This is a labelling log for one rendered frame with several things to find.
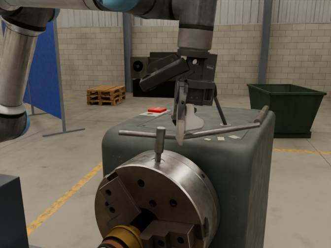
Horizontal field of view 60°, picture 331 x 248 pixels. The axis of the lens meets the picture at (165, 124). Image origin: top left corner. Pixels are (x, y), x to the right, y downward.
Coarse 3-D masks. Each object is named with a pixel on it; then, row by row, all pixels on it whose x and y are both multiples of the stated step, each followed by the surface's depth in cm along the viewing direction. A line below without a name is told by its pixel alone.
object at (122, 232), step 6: (114, 228) 64; (120, 228) 63; (126, 228) 62; (132, 228) 64; (108, 234) 62; (114, 234) 61; (120, 234) 61; (126, 234) 61; (132, 234) 62; (138, 234) 64; (102, 240) 62; (108, 240) 59; (114, 240) 60; (120, 240) 59; (126, 240) 60; (132, 240) 60; (138, 240) 61; (102, 246) 58; (108, 246) 58; (114, 246) 58; (120, 246) 58; (126, 246) 59; (132, 246) 60; (138, 246) 61
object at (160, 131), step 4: (160, 128) 67; (164, 128) 68; (156, 132) 68; (160, 132) 67; (164, 132) 67; (160, 136) 67; (164, 136) 68; (156, 140) 68; (160, 140) 68; (164, 140) 68; (156, 144) 68; (160, 144) 68; (156, 148) 68; (160, 148) 68; (156, 152) 69; (160, 152) 69; (156, 156) 69; (160, 156) 69; (156, 160) 70; (160, 160) 70
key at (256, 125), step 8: (224, 128) 68; (232, 128) 68; (240, 128) 68; (248, 128) 68; (136, 136) 68; (144, 136) 68; (152, 136) 68; (168, 136) 68; (184, 136) 68; (192, 136) 68; (200, 136) 68
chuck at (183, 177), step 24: (120, 168) 70; (144, 168) 67; (168, 168) 68; (96, 192) 76; (144, 192) 69; (168, 192) 66; (192, 192) 65; (96, 216) 78; (144, 216) 79; (168, 216) 67; (192, 216) 64
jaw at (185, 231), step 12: (156, 228) 65; (168, 228) 64; (180, 228) 63; (192, 228) 63; (204, 228) 66; (144, 240) 61; (156, 240) 62; (168, 240) 63; (180, 240) 63; (192, 240) 63
